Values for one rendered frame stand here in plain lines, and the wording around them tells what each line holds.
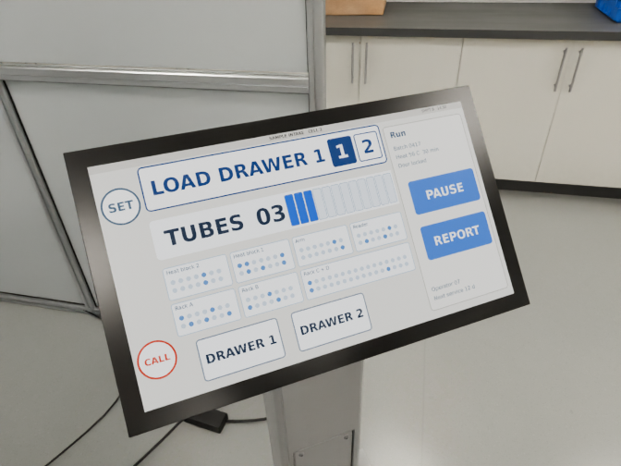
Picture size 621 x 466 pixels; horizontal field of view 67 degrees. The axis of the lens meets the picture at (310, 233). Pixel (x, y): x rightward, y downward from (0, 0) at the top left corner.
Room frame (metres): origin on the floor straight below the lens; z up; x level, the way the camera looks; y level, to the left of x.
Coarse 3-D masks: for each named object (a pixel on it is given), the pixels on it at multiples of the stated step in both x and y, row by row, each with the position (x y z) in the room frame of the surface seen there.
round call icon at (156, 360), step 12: (168, 336) 0.35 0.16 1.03; (132, 348) 0.34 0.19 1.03; (144, 348) 0.34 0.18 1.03; (156, 348) 0.34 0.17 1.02; (168, 348) 0.34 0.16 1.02; (144, 360) 0.33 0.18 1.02; (156, 360) 0.33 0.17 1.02; (168, 360) 0.33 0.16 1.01; (144, 372) 0.32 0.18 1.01; (156, 372) 0.32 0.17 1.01; (168, 372) 0.32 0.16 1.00; (180, 372) 0.33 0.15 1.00; (144, 384) 0.31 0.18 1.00
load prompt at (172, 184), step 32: (192, 160) 0.48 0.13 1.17; (224, 160) 0.49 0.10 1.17; (256, 160) 0.50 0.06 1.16; (288, 160) 0.51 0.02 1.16; (320, 160) 0.52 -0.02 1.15; (352, 160) 0.53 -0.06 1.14; (384, 160) 0.53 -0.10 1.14; (160, 192) 0.45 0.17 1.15; (192, 192) 0.46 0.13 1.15; (224, 192) 0.47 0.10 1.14
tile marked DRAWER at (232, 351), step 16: (272, 320) 0.38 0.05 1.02; (224, 336) 0.36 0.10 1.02; (240, 336) 0.36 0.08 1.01; (256, 336) 0.36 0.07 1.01; (272, 336) 0.37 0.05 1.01; (208, 352) 0.34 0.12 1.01; (224, 352) 0.35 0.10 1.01; (240, 352) 0.35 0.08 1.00; (256, 352) 0.35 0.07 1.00; (272, 352) 0.35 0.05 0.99; (208, 368) 0.33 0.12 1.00; (224, 368) 0.33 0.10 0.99; (240, 368) 0.34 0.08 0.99
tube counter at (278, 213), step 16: (368, 176) 0.52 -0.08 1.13; (384, 176) 0.52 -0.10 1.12; (288, 192) 0.48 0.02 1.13; (304, 192) 0.49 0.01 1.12; (320, 192) 0.49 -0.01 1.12; (336, 192) 0.49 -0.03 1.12; (352, 192) 0.50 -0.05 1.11; (368, 192) 0.50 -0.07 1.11; (384, 192) 0.51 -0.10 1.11; (256, 208) 0.46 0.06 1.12; (272, 208) 0.47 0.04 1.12; (288, 208) 0.47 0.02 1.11; (304, 208) 0.47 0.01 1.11; (320, 208) 0.48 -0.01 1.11; (336, 208) 0.48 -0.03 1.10; (352, 208) 0.48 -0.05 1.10; (368, 208) 0.49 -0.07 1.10; (256, 224) 0.45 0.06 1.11; (272, 224) 0.45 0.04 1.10; (288, 224) 0.46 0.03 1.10; (304, 224) 0.46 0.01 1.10
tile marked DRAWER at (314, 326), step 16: (320, 304) 0.40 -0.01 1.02; (336, 304) 0.40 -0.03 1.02; (352, 304) 0.41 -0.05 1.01; (304, 320) 0.38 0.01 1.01; (320, 320) 0.39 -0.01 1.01; (336, 320) 0.39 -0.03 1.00; (352, 320) 0.39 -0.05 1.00; (368, 320) 0.40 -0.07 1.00; (304, 336) 0.37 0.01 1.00; (320, 336) 0.37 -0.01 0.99; (336, 336) 0.38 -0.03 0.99; (352, 336) 0.38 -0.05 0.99
